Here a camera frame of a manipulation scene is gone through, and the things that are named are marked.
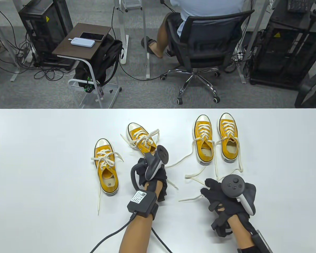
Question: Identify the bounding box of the person's right hand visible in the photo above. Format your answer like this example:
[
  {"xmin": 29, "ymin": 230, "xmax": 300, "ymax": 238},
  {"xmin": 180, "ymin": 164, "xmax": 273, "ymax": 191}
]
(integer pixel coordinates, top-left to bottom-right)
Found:
[{"xmin": 200, "ymin": 178, "xmax": 251, "ymax": 217}]

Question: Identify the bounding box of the person's left hand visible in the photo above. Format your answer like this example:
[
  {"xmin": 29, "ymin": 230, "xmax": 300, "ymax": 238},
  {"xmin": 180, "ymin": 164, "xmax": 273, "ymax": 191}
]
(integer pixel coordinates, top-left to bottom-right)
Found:
[{"xmin": 135, "ymin": 158, "xmax": 169, "ymax": 203}]

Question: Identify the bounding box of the black forearm electronics box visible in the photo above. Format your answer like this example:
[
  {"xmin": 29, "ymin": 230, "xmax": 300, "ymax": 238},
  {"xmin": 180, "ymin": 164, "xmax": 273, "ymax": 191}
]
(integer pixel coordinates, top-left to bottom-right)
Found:
[
  {"xmin": 251, "ymin": 229, "xmax": 273, "ymax": 253},
  {"xmin": 127, "ymin": 190, "xmax": 159, "ymax": 218}
]

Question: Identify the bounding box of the person's right forearm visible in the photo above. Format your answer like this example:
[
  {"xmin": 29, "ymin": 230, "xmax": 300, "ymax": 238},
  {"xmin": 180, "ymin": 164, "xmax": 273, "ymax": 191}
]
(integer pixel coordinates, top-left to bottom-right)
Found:
[{"xmin": 228, "ymin": 213, "xmax": 253, "ymax": 253}]

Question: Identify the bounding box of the person's left forearm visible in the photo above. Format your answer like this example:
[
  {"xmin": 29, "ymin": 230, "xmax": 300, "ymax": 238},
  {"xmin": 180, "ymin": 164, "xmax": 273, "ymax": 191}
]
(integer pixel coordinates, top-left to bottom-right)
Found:
[{"xmin": 118, "ymin": 181, "xmax": 164, "ymax": 253}]

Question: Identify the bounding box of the dark grey hand controller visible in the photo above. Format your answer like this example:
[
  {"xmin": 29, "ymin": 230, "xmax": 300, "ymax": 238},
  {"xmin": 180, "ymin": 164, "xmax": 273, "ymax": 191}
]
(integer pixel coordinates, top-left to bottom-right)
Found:
[
  {"xmin": 221, "ymin": 175, "xmax": 256, "ymax": 216},
  {"xmin": 131, "ymin": 145, "xmax": 170, "ymax": 191}
]

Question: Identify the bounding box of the white desk leg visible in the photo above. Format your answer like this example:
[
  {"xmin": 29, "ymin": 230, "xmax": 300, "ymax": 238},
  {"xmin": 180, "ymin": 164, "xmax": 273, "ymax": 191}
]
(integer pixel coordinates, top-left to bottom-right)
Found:
[
  {"xmin": 142, "ymin": 0, "xmax": 151, "ymax": 79},
  {"xmin": 237, "ymin": 0, "xmax": 269, "ymax": 85},
  {"xmin": 113, "ymin": 0, "xmax": 129, "ymax": 65},
  {"xmin": 0, "ymin": 0, "xmax": 23, "ymax": 82}
]

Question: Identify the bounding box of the black backpack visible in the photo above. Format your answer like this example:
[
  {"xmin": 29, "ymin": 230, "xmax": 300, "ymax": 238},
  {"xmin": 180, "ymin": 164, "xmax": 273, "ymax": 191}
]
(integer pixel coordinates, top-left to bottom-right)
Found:
[{"xmin": 75, "ymin": 34, "xmax": 124, "ymax": 93}]

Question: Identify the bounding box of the light blue power bank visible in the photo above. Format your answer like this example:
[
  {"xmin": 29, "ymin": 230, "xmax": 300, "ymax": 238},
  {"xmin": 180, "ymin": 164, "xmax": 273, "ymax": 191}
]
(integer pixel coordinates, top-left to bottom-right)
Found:
[{"xmin": 68, "ymin": 37, "xmax": 96, "ymax": 48}]

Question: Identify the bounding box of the black smartphone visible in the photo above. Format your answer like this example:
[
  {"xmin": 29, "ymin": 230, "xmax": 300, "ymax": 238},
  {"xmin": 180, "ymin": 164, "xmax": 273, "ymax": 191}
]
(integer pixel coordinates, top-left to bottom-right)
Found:
[{"xmin": 80, "ymin": 32, "xmax": 105, "ymax": 41}]

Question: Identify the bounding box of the brown side table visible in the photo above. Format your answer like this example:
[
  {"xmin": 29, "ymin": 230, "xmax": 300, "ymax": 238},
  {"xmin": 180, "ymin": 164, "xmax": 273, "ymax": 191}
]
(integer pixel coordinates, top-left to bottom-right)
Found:
[{"xmin": 52, "ymin": 23, "xmax": 122, "ymax": 109}]

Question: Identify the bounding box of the black mesh office chair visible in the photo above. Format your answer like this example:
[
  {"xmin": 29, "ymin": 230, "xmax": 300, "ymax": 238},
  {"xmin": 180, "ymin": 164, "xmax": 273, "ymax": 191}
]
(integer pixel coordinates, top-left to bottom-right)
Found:
[{"xmin": 160, "ymin": 10, "xmax": 255, "ymax": 104}]

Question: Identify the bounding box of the black computer cabinet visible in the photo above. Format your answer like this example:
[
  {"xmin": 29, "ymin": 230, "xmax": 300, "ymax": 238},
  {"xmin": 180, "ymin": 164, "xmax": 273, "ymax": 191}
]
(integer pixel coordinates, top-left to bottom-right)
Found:
[{"xmin": 249, "ymin": 0, "xmax": 316, "ymax": 89}]

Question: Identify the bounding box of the white drawer unit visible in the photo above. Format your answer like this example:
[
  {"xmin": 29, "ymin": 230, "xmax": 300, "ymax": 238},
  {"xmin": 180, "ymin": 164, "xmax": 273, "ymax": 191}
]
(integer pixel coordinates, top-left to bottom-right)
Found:
[{"xmin": 120, "ymin": 0, "xmax": 142, "ymax": 11}]

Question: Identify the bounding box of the black computer tower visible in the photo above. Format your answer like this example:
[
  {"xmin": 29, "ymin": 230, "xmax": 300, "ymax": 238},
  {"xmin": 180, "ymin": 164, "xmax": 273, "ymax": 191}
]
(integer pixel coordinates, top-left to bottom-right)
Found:
[{"xmin": 18, "ymin": 0, "xmax": 73, "ymax": 69}]

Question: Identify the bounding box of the black keyboard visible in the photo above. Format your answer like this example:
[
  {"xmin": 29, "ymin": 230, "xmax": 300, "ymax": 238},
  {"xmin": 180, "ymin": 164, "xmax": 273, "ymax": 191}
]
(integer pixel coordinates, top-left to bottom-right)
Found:
[{"xmin": 287, "ymin": 0, "xmax": 310, "ymax": 13}]

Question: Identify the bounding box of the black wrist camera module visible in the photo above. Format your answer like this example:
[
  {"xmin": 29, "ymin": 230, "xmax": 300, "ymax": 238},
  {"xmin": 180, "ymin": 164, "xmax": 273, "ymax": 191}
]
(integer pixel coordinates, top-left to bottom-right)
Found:
[{"xmin": 211, "ymin": 204, "xmax": 233, "ymax": 237}]

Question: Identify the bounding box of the black cable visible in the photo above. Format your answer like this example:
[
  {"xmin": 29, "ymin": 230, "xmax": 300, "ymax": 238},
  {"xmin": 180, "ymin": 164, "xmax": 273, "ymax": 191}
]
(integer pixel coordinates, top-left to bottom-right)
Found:
[{"xmin": 90, "ymin": 211, "xmax": 174, "ymax": 253}]

